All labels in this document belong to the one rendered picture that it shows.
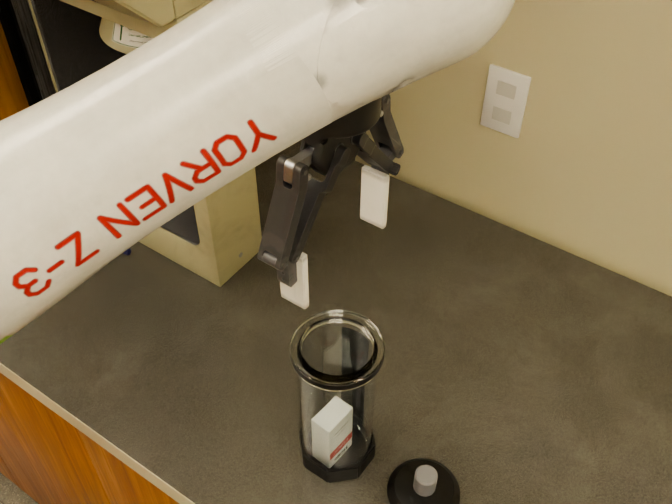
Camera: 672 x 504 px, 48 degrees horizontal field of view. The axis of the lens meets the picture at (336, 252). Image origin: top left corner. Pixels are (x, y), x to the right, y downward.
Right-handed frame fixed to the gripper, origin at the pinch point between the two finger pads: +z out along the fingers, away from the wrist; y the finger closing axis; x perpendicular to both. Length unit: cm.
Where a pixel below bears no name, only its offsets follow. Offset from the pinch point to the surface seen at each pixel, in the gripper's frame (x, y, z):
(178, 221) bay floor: -42, -15, 30
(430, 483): 14.4, 0.5, 30.7
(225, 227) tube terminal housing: -32.0, -15.9, 26.3
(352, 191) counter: -28, -45, 37
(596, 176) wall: 11, -56, 23
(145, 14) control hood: -32.0, -8.3, -12.3
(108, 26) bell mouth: -48, -15, -3
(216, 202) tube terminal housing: -32.0, -14.8, 20.4
